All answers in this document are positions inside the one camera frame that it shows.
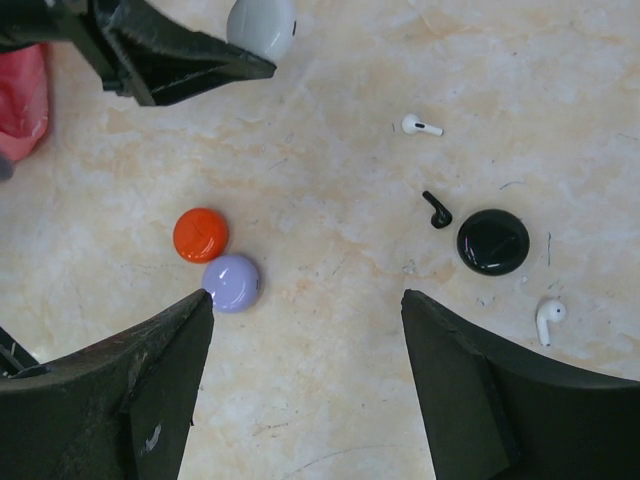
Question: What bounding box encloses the pink plastic bag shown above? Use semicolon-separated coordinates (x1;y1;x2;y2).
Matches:
1;44;49;163

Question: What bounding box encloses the orange charging case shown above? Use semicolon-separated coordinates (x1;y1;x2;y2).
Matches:
172;207;229;264

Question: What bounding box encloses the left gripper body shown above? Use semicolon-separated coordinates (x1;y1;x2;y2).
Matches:
1;0;130;97

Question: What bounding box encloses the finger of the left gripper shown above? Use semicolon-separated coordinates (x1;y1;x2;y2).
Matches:
92;1;276;107

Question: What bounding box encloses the white earbud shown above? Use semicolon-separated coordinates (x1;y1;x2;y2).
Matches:
401;114;444;137
535;299;567;347

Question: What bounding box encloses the black charging case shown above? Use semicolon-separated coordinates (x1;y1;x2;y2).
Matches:
456;209;530;276

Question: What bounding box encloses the black earbud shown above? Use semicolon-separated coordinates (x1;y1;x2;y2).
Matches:
422;190;453;230

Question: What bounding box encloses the purple charging case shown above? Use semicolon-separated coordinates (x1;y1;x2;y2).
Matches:
202;254;260;313

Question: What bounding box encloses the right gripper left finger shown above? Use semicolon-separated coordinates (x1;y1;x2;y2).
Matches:
1;290;214;479

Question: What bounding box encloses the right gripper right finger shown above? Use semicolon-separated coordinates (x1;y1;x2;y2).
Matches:
401;290;639;479

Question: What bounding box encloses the white charging case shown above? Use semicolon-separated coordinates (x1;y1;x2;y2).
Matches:
226;0;297;64

